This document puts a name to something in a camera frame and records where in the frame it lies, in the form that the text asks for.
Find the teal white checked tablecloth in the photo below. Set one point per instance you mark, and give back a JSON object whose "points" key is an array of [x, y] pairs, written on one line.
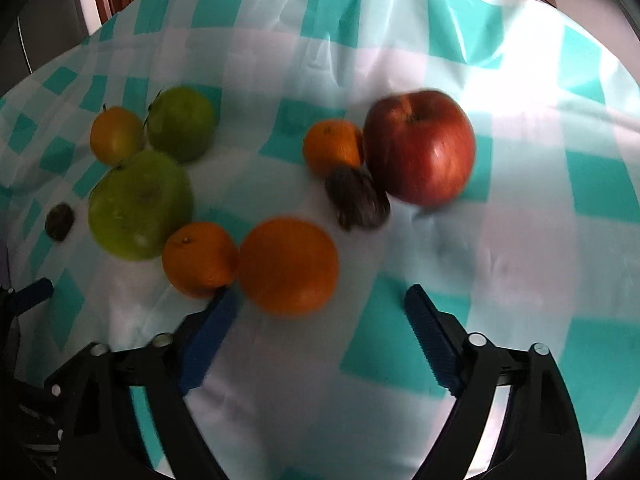
{"points": [[280, 50]]}

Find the small orange tangerine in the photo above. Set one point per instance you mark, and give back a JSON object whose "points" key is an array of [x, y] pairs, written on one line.
{"points": [[332, 147]]}

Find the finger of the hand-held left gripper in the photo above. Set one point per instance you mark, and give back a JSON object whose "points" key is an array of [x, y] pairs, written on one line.
{"points": [[35, 293]]}

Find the medium orange tangerine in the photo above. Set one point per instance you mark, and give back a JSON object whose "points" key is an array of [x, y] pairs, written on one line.
{"points": [[200, 260]]}

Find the small green citrus fruit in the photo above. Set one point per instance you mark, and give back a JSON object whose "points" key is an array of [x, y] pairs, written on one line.
{"points": [[181, 124]]}

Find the red apple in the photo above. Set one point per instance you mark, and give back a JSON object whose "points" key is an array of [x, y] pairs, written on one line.
{"points": [[419, 147]]}

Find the large dark wrinkled passion fruit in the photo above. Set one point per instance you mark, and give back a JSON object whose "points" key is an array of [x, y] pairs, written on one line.
{"points": [[356, 199]]}

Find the small dark wrinkled passion fruit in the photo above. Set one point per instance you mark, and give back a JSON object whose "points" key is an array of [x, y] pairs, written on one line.
{"points": [[59, 221]]}

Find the yellow pear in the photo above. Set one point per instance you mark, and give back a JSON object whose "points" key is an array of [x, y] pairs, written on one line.
{"points": [[116, 136]]}

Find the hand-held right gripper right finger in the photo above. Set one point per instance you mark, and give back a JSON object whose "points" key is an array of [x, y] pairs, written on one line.
{"points": [[431, 335]]}

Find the large orange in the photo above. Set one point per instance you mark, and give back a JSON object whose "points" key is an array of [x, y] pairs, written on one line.
{"points": [[288, 266]]}

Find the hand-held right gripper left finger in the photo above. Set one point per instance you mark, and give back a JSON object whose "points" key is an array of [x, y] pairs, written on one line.
{"points": [[210, 335]]}

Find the large green apple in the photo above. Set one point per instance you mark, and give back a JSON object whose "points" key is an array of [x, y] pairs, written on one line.
{"points": [[140, 206]]}

